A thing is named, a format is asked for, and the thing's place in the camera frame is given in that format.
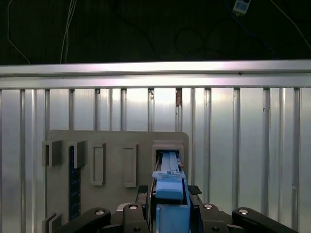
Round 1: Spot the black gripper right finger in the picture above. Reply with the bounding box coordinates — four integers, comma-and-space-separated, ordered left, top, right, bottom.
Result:
187, 184, 301, 233

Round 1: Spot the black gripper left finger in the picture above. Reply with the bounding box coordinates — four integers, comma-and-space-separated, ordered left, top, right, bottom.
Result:
54, 184, 150, 233

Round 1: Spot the hard disk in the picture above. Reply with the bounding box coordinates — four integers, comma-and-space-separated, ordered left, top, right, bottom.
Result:
151, 150, 192, 233

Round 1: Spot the blue RAM stick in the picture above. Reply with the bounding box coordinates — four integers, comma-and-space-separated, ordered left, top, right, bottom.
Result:
69, 145, 81, 221

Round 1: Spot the grey parts rack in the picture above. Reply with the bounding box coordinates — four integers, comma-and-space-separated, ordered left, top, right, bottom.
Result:
41, 130, 190, 233

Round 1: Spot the white power strip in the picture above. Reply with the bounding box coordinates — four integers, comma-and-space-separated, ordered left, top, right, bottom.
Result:
232, 0, 251, 15

